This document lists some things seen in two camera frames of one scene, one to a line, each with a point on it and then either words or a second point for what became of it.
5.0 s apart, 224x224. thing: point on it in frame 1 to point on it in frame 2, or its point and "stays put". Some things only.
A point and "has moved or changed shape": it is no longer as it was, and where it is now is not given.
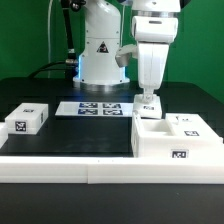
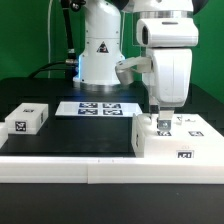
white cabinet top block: (27, 118) stays put
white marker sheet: (95, 108) stays put
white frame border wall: (192, 170) stays put
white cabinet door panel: (147, 110) to (147, 128)
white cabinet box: (154, 138) has moved or changed shape
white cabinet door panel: (192, 126) stays put
